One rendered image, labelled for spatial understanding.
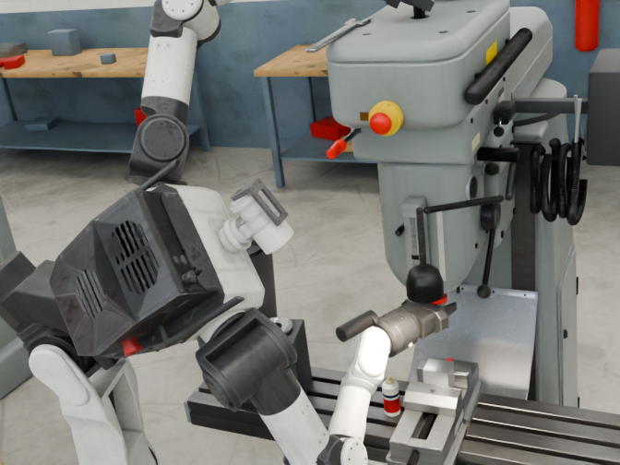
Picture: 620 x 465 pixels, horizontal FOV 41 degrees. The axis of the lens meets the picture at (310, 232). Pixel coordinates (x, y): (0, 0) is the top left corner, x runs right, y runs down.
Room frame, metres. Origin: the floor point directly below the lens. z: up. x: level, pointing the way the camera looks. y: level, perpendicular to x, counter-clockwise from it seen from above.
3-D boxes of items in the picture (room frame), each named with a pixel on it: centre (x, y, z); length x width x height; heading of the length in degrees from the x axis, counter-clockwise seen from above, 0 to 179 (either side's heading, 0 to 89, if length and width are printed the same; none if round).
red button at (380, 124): (1.40, -0.15, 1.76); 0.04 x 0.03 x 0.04; 63
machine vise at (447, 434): (1.60, -0.25, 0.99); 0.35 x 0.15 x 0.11; 154
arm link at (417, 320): (1.57, -0.19, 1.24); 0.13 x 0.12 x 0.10; 38
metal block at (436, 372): (1.63, -0.26, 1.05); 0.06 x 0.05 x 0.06; 64
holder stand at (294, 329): (1.82, 0.17, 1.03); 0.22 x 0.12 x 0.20; 74
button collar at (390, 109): (1.42, -0.16, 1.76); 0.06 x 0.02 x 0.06; 63
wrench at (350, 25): (1.54, -0.10, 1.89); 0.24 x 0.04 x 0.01; 152
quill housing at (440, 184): (1.63, -0.27, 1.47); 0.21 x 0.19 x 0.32; 63
